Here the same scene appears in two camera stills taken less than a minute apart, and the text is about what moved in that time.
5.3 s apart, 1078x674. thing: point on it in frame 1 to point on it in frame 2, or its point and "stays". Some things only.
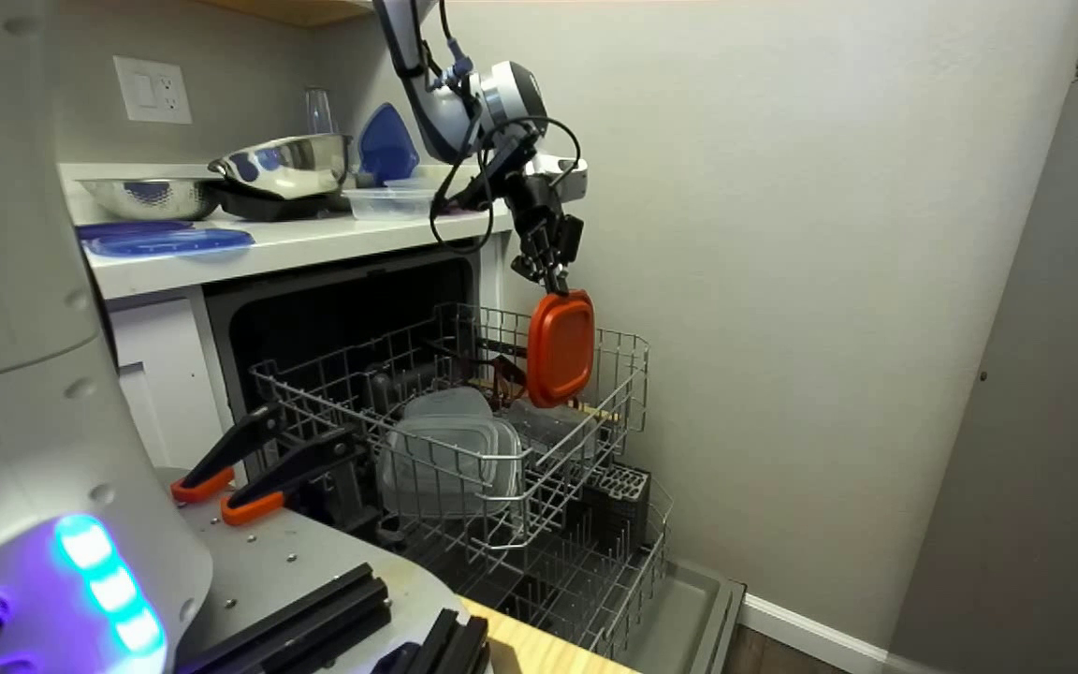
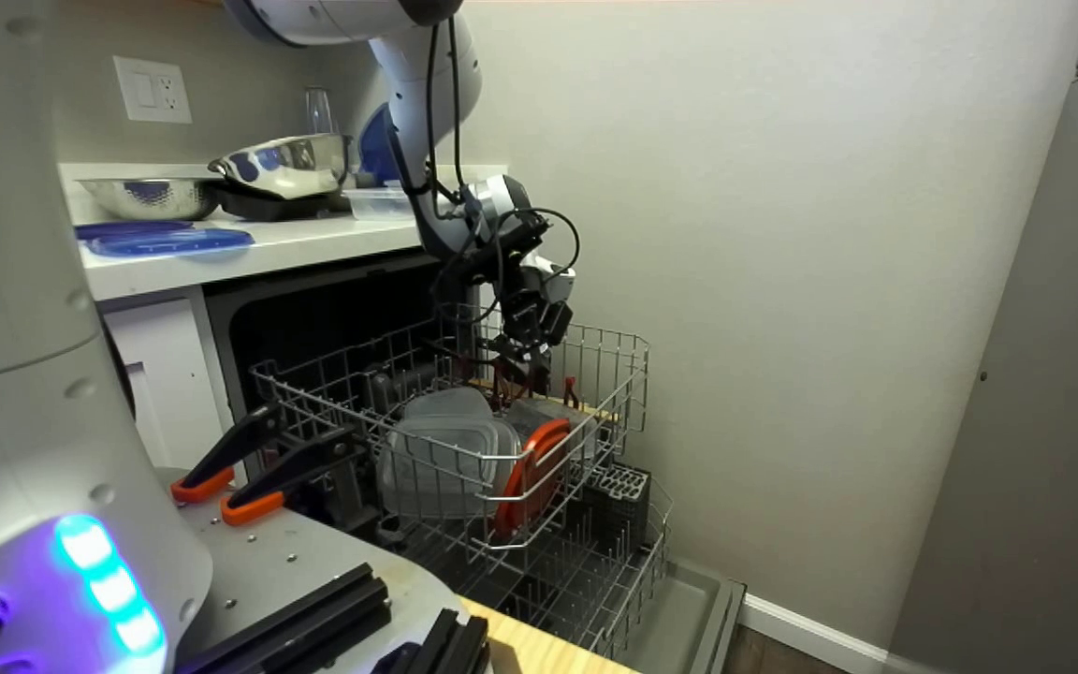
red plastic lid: [560, 350] to [523, 480]
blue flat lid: [160, 237] stays
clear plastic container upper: [449, 448] stays
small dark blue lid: [387, 142] stays
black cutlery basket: [620, 506] stays
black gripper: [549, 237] to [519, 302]
